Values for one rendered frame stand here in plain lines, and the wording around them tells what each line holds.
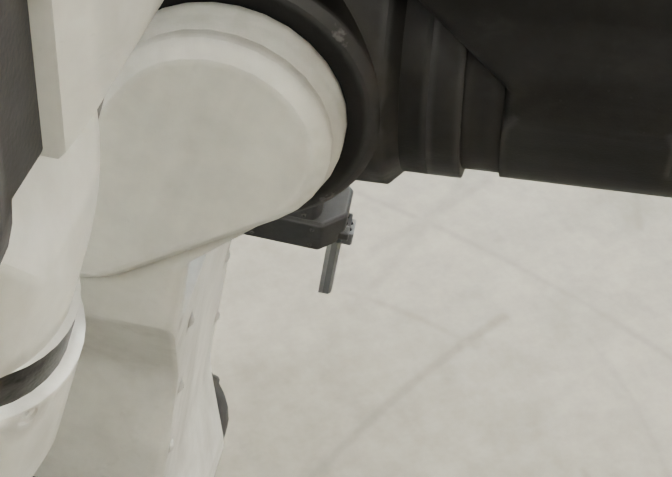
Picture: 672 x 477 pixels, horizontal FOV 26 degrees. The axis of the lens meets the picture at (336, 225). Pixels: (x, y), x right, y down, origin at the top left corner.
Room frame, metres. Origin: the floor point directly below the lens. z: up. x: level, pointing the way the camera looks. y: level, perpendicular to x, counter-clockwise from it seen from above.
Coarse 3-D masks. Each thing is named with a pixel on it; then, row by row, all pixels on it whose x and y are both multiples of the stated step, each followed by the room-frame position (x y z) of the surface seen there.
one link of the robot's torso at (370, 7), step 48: (192, 0) 0.41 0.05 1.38; (240, 0) 0.41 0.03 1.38; (288, 0) 0.40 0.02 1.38; (336, 0) 0.41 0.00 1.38; (384, 0) 0.41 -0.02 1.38; (336, 48) 0.40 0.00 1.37; (384, 48) 0.41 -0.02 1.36; (384, 96) 0.40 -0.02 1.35; (384, 144) 0.40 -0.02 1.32; (336, 192) 0.40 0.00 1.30
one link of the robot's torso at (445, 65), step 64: (448, 0) 0.40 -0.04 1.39; (512, 0) 0.39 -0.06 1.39; (576, 0) 0.39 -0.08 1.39; (640, 0) 0.39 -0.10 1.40; (448, 64) 0.41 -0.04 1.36; (512, 64) 0.39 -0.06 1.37; (576, 64) 0.39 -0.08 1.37; (640, 64) 0.38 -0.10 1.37; (448, 128) 0.40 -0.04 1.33; (512, 128) 0.39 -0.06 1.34; (576, 128) 0.39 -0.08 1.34; (640, 128) 0.38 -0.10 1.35; (640, 192) 0.40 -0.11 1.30
